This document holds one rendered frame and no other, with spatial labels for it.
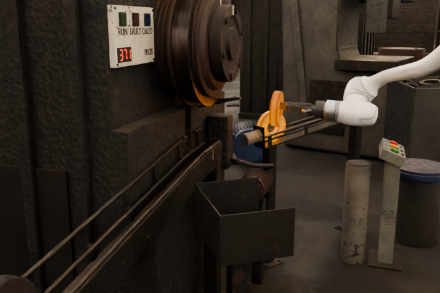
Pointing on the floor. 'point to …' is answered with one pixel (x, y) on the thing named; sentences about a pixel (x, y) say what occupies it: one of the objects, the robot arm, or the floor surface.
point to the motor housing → (257, 271)
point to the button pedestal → (388, 210)
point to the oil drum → (403, 52)
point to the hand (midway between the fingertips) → (277, 104)
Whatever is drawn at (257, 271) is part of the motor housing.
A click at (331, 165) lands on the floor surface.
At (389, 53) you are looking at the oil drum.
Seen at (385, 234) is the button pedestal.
